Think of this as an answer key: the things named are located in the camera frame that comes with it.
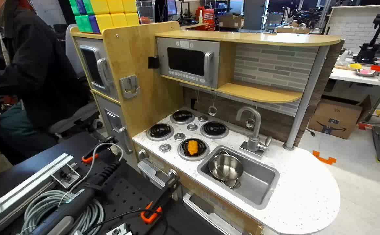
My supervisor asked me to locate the grey lower cabinet door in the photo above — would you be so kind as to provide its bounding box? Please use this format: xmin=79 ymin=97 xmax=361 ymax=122
xmin=95 ymin=96 xmax=135 ymax=169

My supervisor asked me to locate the grey toy faucet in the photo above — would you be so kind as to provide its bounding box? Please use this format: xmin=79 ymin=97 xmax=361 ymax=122
xmin=236 ymin=106 xmax=273 ymax=157

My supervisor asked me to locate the orange bracket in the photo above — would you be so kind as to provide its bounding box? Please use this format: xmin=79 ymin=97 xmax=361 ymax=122
xmin=311 ymin=150 xmax=337 ymax=166

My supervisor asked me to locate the small brown cardboard box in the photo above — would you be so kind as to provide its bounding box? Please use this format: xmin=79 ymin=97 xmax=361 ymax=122
xmin=217 ymin=13 xmax=243 ymax=32

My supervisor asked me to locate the grey coiled cable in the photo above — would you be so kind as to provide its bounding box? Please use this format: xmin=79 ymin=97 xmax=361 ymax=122
xmin=20 ymin=190 xmax=106 ymax=235

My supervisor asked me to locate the small orange handled clamp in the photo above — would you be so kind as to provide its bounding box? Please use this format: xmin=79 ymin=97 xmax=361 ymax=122
xmin=82 ymin=153 xmax=100 ymax=166

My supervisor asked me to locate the black ribbed tool handle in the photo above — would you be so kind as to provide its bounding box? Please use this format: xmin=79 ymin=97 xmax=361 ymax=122
xmin=32 ymin=161 xmax=125 ymax=235

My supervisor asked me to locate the grey toy microwave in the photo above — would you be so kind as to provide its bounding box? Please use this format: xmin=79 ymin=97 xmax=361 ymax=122
xmin=156 ymin=37 xmax=223 ymax=90

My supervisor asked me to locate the thin white cable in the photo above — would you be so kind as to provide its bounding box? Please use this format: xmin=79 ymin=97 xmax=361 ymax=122
xmin=70 ymin=141 xmax=126 ymax=193

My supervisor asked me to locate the hanging metal ring hook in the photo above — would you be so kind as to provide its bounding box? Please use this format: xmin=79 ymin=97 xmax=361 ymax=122
xmin=208 ymin=93 xmax=220 ymax=118

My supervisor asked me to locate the black toy stove burner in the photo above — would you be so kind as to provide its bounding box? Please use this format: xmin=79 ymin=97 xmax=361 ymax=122
xmin=177 ymin=137 xmax=211 ymax=162
xmin=147 ymin=123 xmax=176 ymax=141
xmin=170 ymin=109 xmax=196 ymax=127
xmin=200 ymin=120 xmax=230 ymax=140

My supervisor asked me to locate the aluminium extrusion rail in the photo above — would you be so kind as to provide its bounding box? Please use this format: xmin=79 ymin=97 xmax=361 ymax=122
xmin=0 ymin=153 xmax=76 ymax=234

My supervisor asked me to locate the printed cardboard shipping box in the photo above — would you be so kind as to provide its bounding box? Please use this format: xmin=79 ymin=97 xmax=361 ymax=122
xmin=309 ymin=96 xmax=373 ymax=141

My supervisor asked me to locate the grey cabinet door handle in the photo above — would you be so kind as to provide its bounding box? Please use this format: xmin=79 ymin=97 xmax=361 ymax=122
xmin=182 ymin=193 xmax=243 ymax=235
xmin=136 ymin=158 xmax=178 ymax=190

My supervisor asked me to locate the pink bowl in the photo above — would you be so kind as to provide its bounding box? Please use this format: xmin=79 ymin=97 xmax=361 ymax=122
xmin=357 ymin=66 xmax=377 ymax=79

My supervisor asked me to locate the small steel pot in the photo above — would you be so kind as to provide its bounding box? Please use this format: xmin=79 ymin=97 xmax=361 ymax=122
xmin=208 ymin=152 xmax=246 ymax=190

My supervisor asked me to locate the grey toy sink basin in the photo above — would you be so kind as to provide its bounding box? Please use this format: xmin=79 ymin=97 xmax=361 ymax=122
xmin=196 ymin=145 xmax=281 ymax=210

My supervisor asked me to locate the grey kitchen support post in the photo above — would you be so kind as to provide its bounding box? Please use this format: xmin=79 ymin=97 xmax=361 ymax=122
xmin=284 ymin=45 xmax=331 ymax=152

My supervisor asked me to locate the wooden toy play kitchen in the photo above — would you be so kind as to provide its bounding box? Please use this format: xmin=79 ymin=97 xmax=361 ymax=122
xmin=70 ymin=20 xmax=347 ymax=235

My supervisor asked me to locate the grey square latch plate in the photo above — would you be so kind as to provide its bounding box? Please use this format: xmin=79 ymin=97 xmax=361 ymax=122
xmin=119 ymin=75 xmax=142 ymax=101

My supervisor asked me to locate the yellow foam block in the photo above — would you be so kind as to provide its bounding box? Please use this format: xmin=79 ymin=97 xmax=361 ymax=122
xmin=96 ymin=13 xmax=117 ymax=33
xmin=122 ymin=0 xmax=140 ymax=15
xmin=125 ymin=12 xmax=142 ymax=28
xmin=91 ymin=0 xmax=112 ymax=16
xmin=112 ymin=12 xmax=130 ymax=30
xmin=108 ymin=0 xmax=126 ymax=15

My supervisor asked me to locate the black bar clamp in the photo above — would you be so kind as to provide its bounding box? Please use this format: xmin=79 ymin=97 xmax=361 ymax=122
xmin=139 ymin=171 xmax=182 ymax=226

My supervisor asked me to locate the white work table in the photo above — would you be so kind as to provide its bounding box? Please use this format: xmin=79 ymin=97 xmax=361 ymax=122
xmin=328 ymin=64 xmax=380 ymax=89

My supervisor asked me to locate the small black bracket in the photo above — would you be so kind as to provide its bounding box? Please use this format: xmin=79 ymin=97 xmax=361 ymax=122
xmin=148 ymin=56 xmax=161 ymax=71

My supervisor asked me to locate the seated person in dark jacket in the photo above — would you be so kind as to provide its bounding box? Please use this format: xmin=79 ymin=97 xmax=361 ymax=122
xmin=0 ymin=0 xmax=93 ymax=165

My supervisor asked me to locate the yellow orange toy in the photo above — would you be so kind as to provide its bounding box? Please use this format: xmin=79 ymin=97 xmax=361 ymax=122
xmin=186 ymin=140 xmax=200 ymax=157

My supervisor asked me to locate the red box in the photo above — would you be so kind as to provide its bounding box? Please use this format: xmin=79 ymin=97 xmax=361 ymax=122
xmin=196 ymin=5 xmax=217 ymax=26

